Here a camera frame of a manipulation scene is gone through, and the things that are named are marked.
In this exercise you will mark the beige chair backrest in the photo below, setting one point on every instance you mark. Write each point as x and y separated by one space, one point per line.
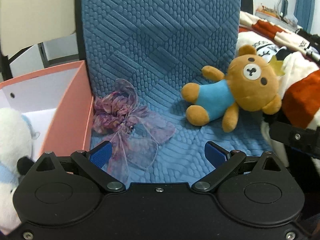
28 22

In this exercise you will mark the brown teddy bear blue shirt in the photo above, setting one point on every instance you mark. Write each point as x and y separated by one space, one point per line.
249 84

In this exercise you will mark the white orange patterned blanket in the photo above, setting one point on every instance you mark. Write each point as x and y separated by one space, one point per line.
286 52

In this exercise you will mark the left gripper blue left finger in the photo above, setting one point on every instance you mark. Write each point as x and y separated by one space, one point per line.
90 164

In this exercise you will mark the blue quilted chair cover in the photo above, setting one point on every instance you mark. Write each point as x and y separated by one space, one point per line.
159 46

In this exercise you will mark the purple pink fabric scrunchie bow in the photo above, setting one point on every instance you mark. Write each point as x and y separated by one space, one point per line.
125 119

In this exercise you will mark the white plush with blue scarf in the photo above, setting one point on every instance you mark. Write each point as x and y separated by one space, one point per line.
17 135

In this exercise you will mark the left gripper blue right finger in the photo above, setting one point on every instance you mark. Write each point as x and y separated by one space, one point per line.
226 163

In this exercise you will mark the pink cardboard storage box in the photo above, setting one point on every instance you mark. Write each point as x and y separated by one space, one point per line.
59 105

